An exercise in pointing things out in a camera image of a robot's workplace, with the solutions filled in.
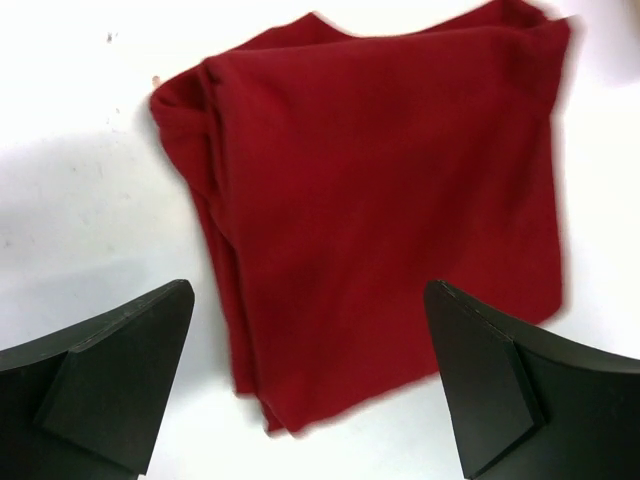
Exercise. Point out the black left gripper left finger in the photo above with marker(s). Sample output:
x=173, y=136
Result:
x=87, y=401

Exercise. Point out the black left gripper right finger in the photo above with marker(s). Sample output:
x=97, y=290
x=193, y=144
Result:
x=526, y=403

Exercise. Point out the red t shirt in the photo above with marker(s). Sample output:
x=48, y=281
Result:
x=335, y=176

